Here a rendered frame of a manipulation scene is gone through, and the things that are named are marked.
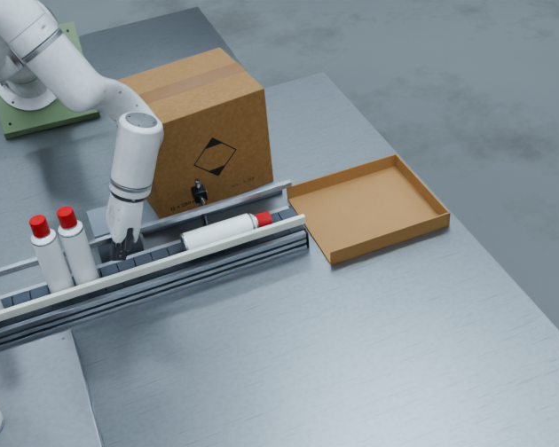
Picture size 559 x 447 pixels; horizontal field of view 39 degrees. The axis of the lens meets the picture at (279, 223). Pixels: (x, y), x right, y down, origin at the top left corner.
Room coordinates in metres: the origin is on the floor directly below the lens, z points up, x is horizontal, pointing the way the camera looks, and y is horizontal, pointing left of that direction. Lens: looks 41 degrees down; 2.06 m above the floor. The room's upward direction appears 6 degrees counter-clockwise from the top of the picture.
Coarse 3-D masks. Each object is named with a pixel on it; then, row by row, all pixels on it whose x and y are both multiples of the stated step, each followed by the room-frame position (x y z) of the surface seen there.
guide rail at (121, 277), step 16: (272, 224) 1.32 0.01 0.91; (288, 224) 1.33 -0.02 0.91; (224, 240) 1.29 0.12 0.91; (240, 240) 1.29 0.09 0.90; (176, 256) 1.25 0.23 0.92; (192, 256) 1.26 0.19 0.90; (128, 272) 1.22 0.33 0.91; (144, 272) 1.23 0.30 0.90; (80, 288) 1.18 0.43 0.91; (96, 288) 1.19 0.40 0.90; (32, 304) 1.15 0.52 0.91; (48, 304) 1.16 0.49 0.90; (0, 320) 1.13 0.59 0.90
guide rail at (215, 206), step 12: (288, 180) 1.42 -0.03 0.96; (252, 192) 1.39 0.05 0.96; (264, 192) 1.39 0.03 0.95; (216, 204) 1.36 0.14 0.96; (228, 204) 1.36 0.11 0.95; (168, 216) 1.33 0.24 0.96; (180, 216) 1.33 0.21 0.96; (192, 216) 1.34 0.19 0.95; (144, 228) 1.30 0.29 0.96; (156, 228) 1.31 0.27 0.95; (96, 240) 1.28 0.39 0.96; (108, 240) 1.28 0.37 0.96; (12, 264) 1.23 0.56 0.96; (24, 264) 1.23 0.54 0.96; (36, 264) 1.23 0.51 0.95; (0, 276) 1.21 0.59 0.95
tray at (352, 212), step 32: (384, 160) 1.59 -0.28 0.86; (288, 192) 1.51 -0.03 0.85; (320, 192) 1.52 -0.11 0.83; (352, 192) 1.51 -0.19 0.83; (384, 192) 1.50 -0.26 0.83; (416, 192) 1.48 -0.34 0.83; (320, 224) 1.40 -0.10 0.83; (352, 224) 1.39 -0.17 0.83; (384, 224) 1.38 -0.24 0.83; (416, 224) 1.33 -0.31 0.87; (448, 224) 1.36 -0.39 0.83; (352, 256) 1.28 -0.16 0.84
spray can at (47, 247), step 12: (36, 216) 1.22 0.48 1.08; (36, 228) 1.20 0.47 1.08; (48, 228) 1.21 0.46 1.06; (36, 240) 1.20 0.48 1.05; (48, 240) 1.20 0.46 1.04; (36, 252) 1.19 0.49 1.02; (48, 252) 1.19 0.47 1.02; (60, 252) 1.21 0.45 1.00; (48, 264) 1.19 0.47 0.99; (60, 264) 1.20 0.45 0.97; (48, 276) 1.19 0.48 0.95; (60, 276) 1.19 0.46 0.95; (60, 288) 1.19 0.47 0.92
